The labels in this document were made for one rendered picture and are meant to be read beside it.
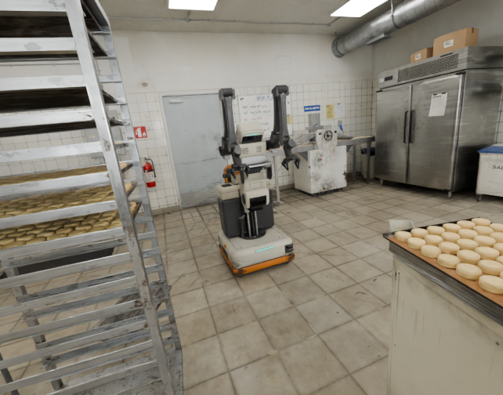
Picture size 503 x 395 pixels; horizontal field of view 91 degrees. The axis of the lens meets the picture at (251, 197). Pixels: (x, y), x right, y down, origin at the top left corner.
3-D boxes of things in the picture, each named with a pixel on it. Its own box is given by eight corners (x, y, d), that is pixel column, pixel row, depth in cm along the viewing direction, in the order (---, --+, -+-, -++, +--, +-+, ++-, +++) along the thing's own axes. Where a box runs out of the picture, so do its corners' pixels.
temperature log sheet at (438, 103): (445, 115, 349) (447, 92, 341) (443, 115, 348) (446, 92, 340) (429, 116, 369) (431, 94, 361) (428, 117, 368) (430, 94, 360)
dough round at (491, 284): (513, 291, 57) (515, 284, 57) (497, 297, 56) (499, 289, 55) (487, 279, 62) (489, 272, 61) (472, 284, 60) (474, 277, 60)
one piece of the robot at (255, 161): (238, 183, 220) (235, 157, 215) (267, 177, 229) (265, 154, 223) (244, 185, 206) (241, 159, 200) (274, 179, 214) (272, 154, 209)
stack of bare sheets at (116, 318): (133, 342, 172) (132, 338, 171) (82, 340, 178) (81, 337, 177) (171, 288, 229) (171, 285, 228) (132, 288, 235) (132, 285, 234)
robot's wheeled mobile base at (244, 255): (218, 249, 287) (215, 230, 281) (269, 237, 307) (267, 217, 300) (235, 279, 226) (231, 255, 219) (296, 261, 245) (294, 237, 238)
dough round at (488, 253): (476, 250, 75) (477, 244, 74) (500, 255, 71) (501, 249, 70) (472, 256, 72) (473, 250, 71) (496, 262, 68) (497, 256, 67)
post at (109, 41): (182, 348, 148) (109, 20, 103) (182, 353, 145) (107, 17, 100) (176, 350, 147) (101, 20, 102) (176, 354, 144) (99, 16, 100)
